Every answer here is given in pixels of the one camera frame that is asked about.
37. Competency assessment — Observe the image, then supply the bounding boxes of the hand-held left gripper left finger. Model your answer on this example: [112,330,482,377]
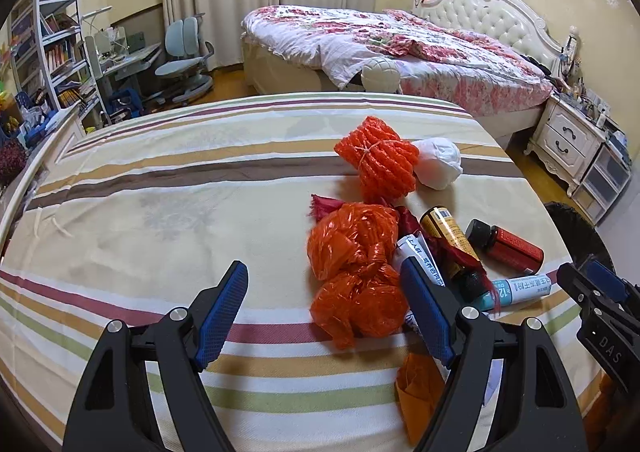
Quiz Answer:
[62,259,249,452]

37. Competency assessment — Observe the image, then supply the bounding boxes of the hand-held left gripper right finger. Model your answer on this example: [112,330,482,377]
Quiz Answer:
[400,256,588,452]

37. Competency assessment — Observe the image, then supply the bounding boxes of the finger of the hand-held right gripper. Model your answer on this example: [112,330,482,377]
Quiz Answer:
[557,263,608,313]
[585,256,628,303]

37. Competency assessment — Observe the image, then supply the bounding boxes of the white and teal tube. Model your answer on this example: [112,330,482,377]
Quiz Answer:
[472,273,553,313]

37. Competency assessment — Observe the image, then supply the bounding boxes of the red bottle with black cap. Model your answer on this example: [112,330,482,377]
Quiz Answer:
[465,219,545,275]

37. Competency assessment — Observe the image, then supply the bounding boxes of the orange plastic bag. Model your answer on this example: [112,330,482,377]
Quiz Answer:
[306,202,411,350]

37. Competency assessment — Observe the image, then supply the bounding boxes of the white blue-text tube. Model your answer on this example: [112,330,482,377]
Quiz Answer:
[396,233,446,333]

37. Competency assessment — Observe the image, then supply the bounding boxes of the yellow bottle with black cap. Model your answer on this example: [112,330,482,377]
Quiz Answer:
[419,205,488,303]

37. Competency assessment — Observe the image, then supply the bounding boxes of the orange paper bag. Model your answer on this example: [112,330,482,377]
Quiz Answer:
[395,352,446,448]

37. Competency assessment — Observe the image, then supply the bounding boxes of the clear plastic drawer unit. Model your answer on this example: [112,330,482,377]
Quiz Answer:
[572,139,632,225]

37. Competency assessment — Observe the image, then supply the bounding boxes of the striped bed sheet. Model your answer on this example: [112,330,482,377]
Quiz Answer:
[0,92,608,452]

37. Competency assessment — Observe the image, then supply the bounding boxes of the white carved nightstand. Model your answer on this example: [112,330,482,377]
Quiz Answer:
[524,95,608,198]

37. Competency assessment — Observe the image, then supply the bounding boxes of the orange foam fruit net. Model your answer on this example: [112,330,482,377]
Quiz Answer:
[334,115,420,205]

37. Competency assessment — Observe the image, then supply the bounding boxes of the clutter of small toiletries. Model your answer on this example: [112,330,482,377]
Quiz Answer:
[550,32,626,133]

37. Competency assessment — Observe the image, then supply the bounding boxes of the blue stool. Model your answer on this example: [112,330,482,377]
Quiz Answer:
[107,90,143,120]

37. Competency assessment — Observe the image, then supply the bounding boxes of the pink floral quilt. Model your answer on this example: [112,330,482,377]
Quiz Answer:
[241,5,553,110]

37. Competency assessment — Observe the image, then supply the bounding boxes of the blue storage box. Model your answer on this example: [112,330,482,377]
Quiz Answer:
[15,92,61,143]

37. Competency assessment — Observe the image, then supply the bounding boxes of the dark red dried flowers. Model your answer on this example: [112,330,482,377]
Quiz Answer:
[0,139,28,183]

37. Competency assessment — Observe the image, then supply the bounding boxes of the white study desk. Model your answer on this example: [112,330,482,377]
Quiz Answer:
[82,30,163,108]

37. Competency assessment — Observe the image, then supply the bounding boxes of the blue-grey desk chair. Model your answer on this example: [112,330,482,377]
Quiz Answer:
[154,16,213,106]

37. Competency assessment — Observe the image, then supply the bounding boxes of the white bed with tufted headboard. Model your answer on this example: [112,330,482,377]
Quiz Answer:
[241,0,566,133]

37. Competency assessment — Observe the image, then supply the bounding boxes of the rows of books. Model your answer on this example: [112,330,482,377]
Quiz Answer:
[15,12,96,108]

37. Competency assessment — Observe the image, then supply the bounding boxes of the white bookshelf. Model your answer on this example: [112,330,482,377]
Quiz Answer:
[10,0,108,133]

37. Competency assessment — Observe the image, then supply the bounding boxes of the white string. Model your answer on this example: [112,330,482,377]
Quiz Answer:
[32,207,76,239]

